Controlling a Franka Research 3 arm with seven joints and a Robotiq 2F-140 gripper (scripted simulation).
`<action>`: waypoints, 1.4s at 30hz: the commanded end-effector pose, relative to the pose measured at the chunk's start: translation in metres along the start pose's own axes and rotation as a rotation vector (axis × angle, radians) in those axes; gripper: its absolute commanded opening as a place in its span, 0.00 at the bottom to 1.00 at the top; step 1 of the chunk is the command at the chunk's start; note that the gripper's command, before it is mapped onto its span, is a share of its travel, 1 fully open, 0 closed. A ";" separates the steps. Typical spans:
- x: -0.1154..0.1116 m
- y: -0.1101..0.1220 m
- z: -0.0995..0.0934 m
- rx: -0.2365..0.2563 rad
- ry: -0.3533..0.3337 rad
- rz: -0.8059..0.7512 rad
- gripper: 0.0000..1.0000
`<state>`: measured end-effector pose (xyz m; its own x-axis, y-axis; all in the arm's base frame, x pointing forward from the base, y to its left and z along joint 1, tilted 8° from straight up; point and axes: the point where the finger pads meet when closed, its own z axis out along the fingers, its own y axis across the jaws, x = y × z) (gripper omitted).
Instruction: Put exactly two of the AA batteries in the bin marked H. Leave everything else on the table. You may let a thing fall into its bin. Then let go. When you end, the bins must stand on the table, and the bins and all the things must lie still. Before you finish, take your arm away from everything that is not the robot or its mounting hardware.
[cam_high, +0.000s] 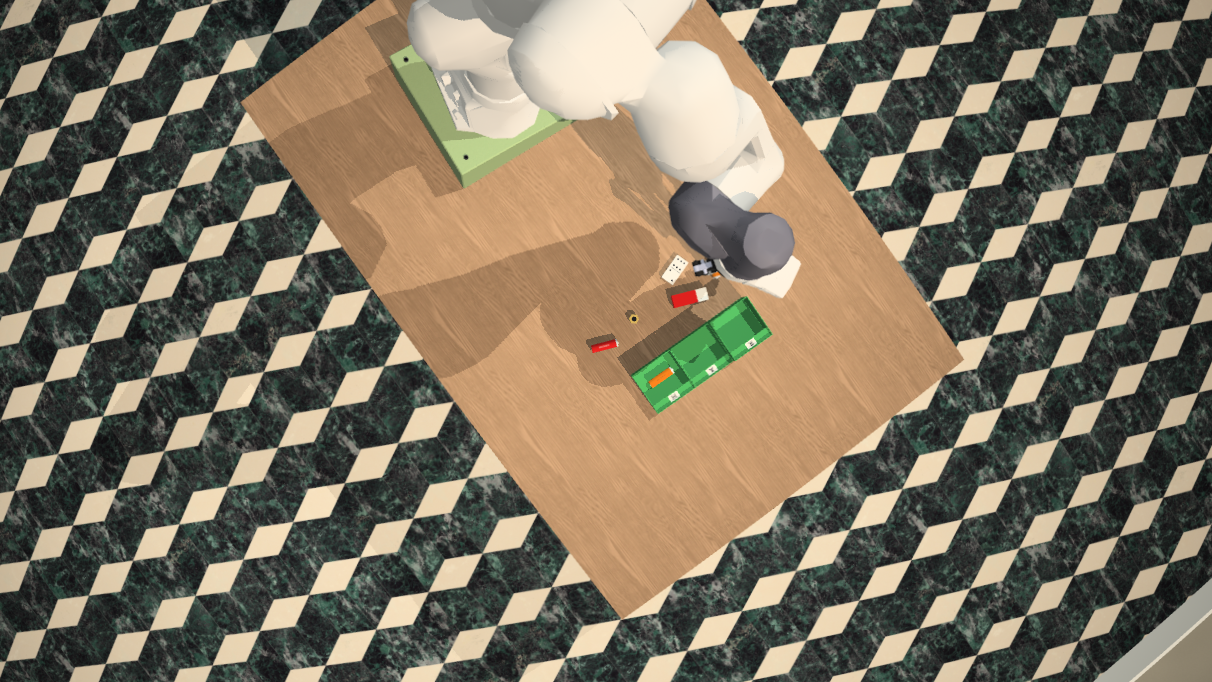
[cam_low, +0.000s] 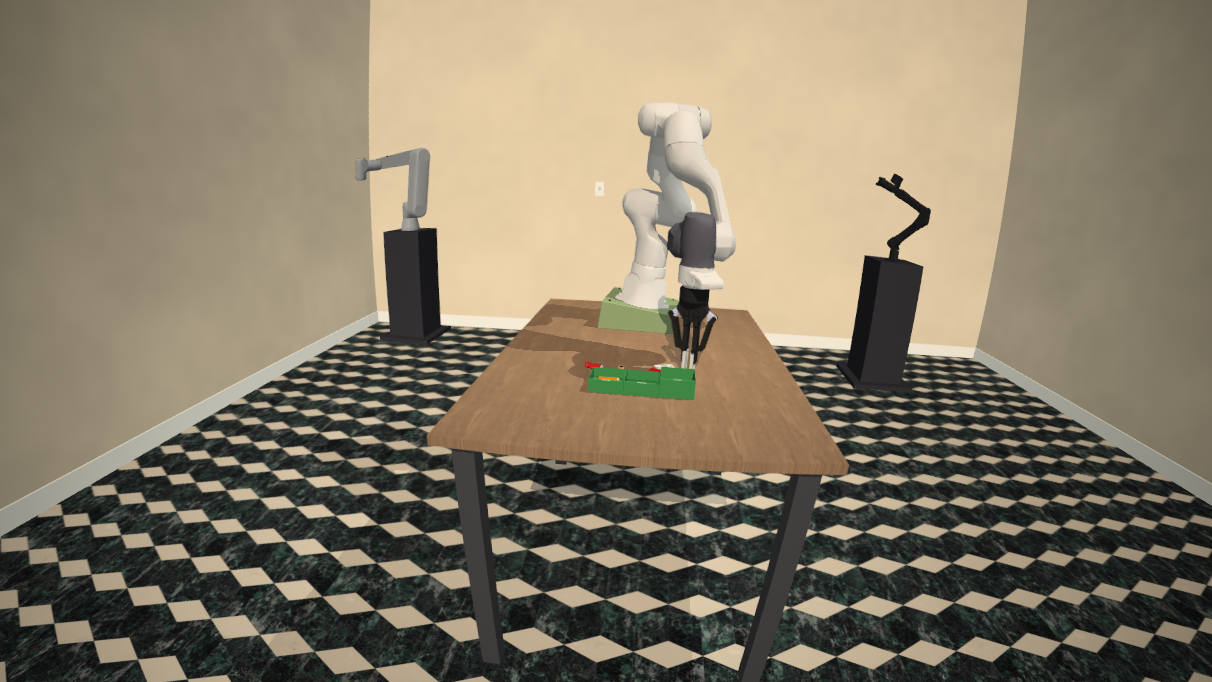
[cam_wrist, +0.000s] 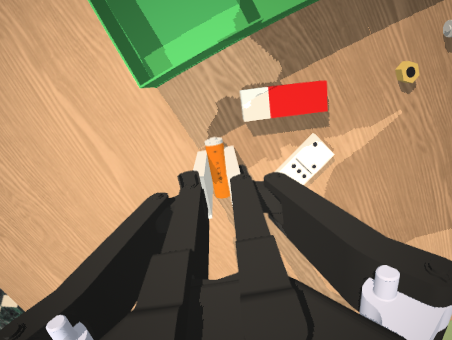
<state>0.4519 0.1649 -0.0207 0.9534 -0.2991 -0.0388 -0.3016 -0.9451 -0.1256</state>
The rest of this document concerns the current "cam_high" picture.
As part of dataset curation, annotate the red and white eraser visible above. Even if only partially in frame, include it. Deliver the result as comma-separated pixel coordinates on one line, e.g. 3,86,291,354
671,287,709,308

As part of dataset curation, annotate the white domino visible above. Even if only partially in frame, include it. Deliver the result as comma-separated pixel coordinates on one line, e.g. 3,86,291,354
662,256,688,285

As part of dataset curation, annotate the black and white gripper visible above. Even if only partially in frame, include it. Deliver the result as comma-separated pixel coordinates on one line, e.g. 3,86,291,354
692,259,724,277

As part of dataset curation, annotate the green three-compartment bin rack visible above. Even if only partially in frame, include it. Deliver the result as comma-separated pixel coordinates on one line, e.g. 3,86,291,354
634,297,773,414

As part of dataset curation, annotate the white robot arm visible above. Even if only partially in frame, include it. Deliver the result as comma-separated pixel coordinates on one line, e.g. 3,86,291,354
407,0,801,298

